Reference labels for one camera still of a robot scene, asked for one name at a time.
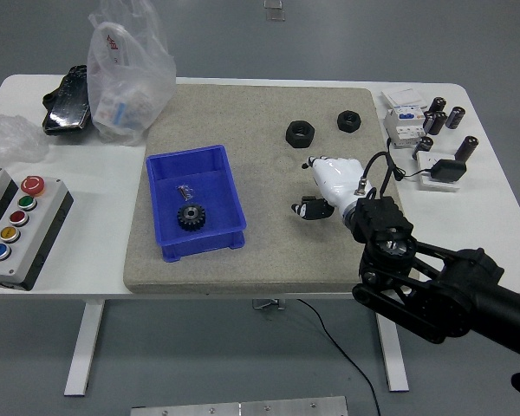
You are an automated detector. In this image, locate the small black hex nut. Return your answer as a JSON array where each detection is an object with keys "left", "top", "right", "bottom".
[{"left": 336, "top": 109, "right": 364, "bottom": 133}]

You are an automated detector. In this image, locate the grey push-button control box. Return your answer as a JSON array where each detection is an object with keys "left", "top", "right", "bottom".
[{"left": 0, "top": 175, "right": 75, "bottom": 292}]

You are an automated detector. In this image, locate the black adapter cord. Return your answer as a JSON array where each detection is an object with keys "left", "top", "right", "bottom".
[{"left": 386, "top": 138, "right": 434, "bottom": 182}]

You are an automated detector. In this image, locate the blue plastic box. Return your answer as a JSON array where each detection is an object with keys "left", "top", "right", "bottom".
[{"left": 146, "top": 144, "right": 248, "bottom": 264}]

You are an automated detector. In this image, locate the black crumpled plastic bag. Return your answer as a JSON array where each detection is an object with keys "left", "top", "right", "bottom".
[{"left": 42, "top": 64, "right": 92, "bottom": 136}]

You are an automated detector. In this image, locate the black floor cable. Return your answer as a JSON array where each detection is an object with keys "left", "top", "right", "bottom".
[{"left": 295, "top": 297, "right": 381, "bottom": 416}]

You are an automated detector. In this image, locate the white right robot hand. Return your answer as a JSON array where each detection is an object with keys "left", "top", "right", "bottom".
[{"left": 290, "top": 155, "right": 368, "bottom": 221}]

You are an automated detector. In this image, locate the white power socket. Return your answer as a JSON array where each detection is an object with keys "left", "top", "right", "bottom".
[{"left": 415, "top": 150, "right": 463, "bottom": 192}]

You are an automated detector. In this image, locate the black power adapter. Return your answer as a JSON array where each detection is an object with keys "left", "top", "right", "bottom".
[{"left": 430, "top": 159, "right": 467, "bottom": 183}]

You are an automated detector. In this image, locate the grey-brown mat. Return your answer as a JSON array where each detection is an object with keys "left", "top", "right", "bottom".
[{"left": 123, "top": 83, "right": 419, "bottom": 296}]

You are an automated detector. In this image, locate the metal under-table bracket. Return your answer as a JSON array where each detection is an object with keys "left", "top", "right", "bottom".
[{"left": 251, "top": 297, "right": 286, "bottom": 311}]

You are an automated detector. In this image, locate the large black hex nut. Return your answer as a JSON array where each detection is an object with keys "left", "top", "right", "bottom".
[{"left": 284, "top": 120, "right": 316, "bottom": 150}]

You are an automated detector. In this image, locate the silver metal plate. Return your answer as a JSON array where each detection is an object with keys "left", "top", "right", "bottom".
[{"left": 130, "top": 395, "right": 348, "bottom": 416}]

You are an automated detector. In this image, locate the clear bubble wrap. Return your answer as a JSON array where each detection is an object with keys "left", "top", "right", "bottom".
[{"left": 0, "top": 114, "right": 51, "bottom": 165}]

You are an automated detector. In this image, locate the white translucent plastic bag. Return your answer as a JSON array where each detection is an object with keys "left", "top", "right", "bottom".
[{"left": 87, "top": 0, "right": 178, "bottom": 147}]

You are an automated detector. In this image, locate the white circuit breaker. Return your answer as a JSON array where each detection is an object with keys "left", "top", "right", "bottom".
[{"left": 382, "top": 106, "right": 428, "bottom": 150}]

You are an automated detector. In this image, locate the large black gear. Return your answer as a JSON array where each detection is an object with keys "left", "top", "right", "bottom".
[{"left": 176, "top": 203, "right": 208, "bottom": 234}]

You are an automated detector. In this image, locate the white table leg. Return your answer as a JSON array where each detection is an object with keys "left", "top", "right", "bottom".
[
  {"left": 63, "top": 298, "right": 107, "bottom": 396},
  {"left": 372, "top": 298, "right": 410, "bottom": 393}
]

